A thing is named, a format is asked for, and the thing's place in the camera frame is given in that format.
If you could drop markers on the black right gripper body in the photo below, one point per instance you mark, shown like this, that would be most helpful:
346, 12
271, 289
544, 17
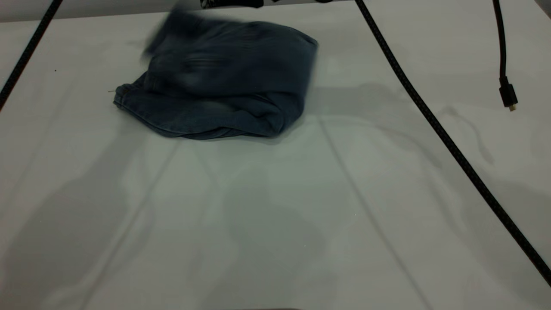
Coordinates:
232, 3

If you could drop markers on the blue denim pants with print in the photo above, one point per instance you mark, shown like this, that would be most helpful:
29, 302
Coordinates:
224, 86

